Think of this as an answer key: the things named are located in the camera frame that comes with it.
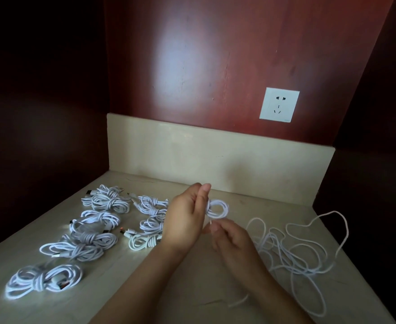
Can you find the person's right forearm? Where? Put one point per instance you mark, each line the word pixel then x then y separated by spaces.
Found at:
pixel 275 300

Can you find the person's left forearm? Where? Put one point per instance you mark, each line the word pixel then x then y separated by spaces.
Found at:
pixel 140 286

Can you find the person's right hand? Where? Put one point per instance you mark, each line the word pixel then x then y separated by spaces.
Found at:
pixel 235 246

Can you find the person's right fingers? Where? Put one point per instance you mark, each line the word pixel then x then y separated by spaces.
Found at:
pixel 218 232

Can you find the white wall socket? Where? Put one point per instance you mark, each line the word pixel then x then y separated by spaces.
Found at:
pixel 279 105

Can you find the beige stone backsplash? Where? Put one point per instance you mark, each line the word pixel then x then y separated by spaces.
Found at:
pixel 218 155

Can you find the person's left hand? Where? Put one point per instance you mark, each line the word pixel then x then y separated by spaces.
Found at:
pixel 181 222

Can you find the person's left thumb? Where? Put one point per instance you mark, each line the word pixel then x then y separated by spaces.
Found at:
pixel 205 195

